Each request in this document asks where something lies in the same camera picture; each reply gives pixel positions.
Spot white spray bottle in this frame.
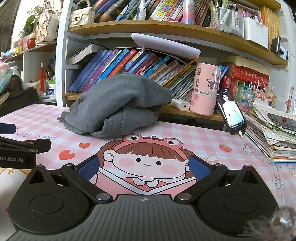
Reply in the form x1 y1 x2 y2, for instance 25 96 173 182
136 0 147 20

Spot green plant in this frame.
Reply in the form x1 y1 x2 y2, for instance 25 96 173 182
23 7 44 30

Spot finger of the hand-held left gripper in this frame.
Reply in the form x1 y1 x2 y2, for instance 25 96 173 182
0 136 52 154
0 123 17 135

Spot white storage box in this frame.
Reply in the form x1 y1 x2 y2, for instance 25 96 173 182
243 17 269 49

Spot white bottle with blue label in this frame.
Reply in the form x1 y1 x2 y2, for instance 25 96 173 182
48 81 57 100

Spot grey sweatshirt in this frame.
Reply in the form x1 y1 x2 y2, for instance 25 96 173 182
57 72 173 139

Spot dark phone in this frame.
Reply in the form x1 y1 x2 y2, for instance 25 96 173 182
267 113 296 131

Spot dark brown pouch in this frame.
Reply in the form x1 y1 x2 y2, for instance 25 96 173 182
10 75 27 91

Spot row of colourful slim books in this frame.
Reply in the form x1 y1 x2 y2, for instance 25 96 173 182
69 47 229 102

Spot cartoon wall sticker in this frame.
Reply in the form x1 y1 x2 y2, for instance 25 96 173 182
284 86 296 114

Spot white charger plug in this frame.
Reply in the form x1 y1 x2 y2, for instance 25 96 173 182
171 98 190 110

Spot pink checked cartoon tablecloth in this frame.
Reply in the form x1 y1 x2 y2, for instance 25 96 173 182
0 103 296 234

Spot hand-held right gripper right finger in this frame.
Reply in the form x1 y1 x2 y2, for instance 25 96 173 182
174 155 262 205

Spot white side shelf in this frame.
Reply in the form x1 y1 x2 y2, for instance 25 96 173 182
9 42 57 105

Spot row of assorted books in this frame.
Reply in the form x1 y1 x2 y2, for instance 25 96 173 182
92 0 222 26

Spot wooden bookshelf with white frame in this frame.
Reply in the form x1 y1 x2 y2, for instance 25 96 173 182
55 0 289 130

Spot black box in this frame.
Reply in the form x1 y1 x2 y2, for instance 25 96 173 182
0 88 40 117

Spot row of yellow books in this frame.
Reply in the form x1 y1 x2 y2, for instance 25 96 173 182
260 6 281 51

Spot lit black smartphone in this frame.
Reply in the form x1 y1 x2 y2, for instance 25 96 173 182
216 88 247 135

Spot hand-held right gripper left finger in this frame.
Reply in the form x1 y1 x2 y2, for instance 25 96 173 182
27 156 114 205

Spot white plush in iridescent wrap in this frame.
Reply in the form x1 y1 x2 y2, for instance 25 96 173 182
0 59 22 93

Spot white quilted handbag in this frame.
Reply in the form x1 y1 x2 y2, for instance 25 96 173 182
69 6 95 25

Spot upright red book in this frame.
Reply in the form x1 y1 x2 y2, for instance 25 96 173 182
230 78 240 100

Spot cartoon paper plaque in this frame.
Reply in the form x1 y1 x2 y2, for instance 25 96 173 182
35 10 59 44

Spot black stand frame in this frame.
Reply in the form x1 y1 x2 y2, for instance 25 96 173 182
272 36 289 61

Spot stack of papers and notebooks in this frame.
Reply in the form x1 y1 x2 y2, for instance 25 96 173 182
244 97 296 165

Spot pastel pink bottle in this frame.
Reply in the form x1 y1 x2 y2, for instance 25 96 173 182
181 0 196 25

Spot holder with pens and pencils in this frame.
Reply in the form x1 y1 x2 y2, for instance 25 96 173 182
44 66 56 81

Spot furry crystal ball charm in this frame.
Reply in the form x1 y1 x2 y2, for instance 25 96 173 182
243 205 296 241

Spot clear pen organiser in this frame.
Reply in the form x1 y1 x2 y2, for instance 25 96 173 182
215 5 244 39

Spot thick black-cover book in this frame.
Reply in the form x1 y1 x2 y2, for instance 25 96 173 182
65 44 111 65

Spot pink sticker cup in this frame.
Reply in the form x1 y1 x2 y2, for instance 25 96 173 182
190 62 221 116

